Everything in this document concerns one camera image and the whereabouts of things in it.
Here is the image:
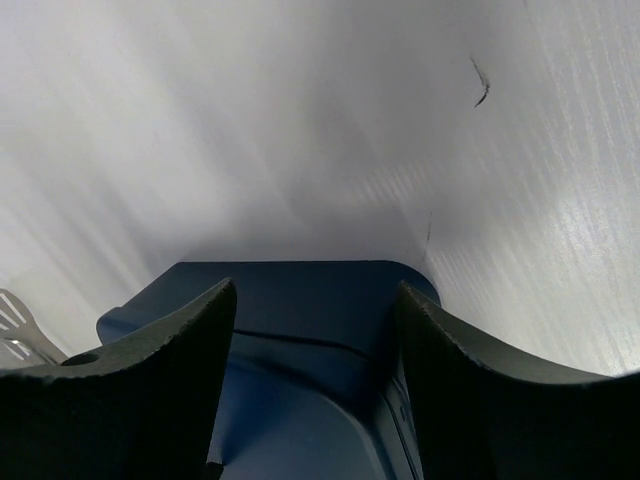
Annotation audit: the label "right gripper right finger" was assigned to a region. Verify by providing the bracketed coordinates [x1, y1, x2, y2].
[395, 284, 639, 479]

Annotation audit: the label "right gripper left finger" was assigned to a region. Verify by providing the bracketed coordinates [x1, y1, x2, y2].
[1, 280, 236, 479]

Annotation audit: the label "silver metal tongs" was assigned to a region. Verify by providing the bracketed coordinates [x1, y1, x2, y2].
[0, 289, 68, 370]

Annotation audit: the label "blue tin lid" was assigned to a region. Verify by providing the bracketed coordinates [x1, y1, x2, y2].
[96, 261, 438, 479]

